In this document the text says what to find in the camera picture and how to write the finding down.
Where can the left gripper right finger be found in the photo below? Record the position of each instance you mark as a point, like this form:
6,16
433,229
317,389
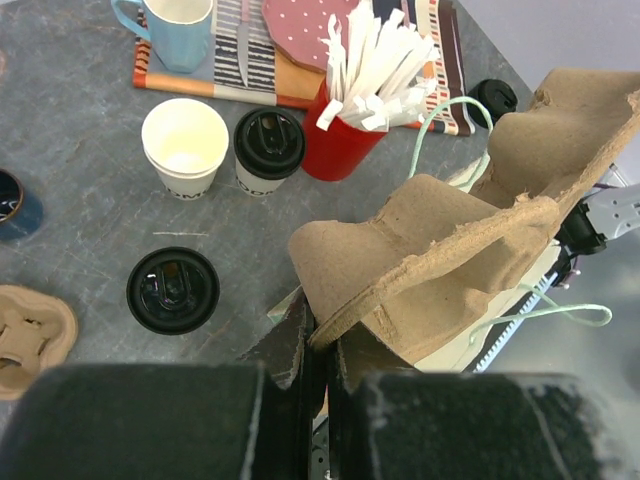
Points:
388,421

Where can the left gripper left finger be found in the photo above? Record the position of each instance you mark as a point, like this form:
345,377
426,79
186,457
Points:
246,420

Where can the green paper gift bag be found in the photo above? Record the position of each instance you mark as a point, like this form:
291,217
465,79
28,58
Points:
500,310

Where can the single cardboard cup carrier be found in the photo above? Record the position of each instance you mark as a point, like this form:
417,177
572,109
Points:
37,332

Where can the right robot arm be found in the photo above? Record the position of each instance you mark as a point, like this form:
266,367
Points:
595,220

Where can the red cup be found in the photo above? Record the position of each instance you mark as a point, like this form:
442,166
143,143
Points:
333,154

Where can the dark blue ceramic mug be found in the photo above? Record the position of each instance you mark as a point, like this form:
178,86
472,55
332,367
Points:
22,212

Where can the stack of black lids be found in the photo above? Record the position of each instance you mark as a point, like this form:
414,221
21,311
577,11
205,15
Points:
496,96

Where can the white stir sticks bundle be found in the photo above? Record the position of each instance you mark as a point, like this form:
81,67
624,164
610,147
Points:
373,83

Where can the colourful magazine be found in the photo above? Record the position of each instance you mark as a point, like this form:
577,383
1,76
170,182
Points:
275,80

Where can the pink polka dot plate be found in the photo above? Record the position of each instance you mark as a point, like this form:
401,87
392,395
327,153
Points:
297,28

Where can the table knife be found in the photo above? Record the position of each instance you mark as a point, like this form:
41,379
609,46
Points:
243,41

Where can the light blue ceramic mug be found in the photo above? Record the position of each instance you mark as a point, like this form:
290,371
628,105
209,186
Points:
178,30

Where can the blue cable duct rail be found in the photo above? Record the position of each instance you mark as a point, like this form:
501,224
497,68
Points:
499,335

